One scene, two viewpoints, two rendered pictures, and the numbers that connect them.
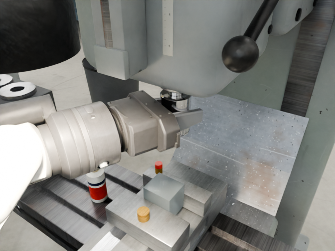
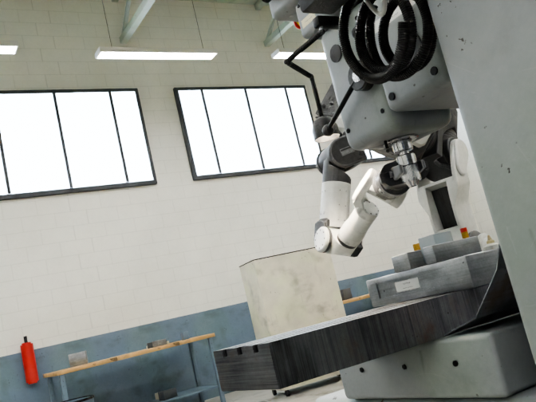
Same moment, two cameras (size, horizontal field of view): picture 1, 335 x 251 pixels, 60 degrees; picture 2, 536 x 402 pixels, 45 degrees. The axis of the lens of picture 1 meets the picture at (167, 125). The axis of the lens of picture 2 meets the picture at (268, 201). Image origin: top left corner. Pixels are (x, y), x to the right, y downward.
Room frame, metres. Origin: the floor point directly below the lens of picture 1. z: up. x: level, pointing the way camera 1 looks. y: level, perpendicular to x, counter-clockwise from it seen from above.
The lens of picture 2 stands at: (0.70, -1.55, 0.98)
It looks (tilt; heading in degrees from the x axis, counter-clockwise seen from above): 9 degrees up; 114
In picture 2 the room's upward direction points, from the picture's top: 13 degrees counter-clockwise
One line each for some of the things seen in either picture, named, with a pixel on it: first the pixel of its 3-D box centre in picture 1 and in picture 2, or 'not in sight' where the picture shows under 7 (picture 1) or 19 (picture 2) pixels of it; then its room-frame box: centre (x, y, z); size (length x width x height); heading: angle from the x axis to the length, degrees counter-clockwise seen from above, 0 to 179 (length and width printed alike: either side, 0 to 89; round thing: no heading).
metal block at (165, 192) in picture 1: (164, 196); (437, 246); (0.40, 0.01, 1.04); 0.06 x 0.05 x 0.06; 56
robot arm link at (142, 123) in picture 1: (120, 129); (397, 177); (0.34, 0.07, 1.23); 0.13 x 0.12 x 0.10; 32
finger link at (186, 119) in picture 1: (186, 121); (396, 171); (0.36, -0.03, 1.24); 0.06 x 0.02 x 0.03; 122
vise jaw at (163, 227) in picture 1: (146, 221); (423, 258); (0.35, 0.04, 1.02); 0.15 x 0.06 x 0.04; 56
